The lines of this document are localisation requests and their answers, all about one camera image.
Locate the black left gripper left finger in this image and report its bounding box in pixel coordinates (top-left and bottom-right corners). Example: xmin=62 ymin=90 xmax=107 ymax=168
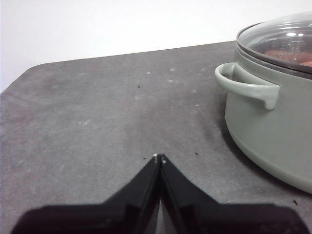
xmin=9 ymin=153 xmax=162 ymax=234

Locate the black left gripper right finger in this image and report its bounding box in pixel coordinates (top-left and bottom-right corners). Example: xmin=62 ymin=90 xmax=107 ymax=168
xmin=159 ymin=153 xmax=308 ymax=234

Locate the glass lid with green knob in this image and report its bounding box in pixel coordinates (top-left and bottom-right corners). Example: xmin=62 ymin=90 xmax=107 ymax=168
xmin=236 ymin=11 xmax=312 ymax=80

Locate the pale green electric pot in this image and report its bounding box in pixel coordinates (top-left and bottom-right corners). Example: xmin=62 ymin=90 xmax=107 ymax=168
xmin=214 ymin=40 xmax=312 ymax=195

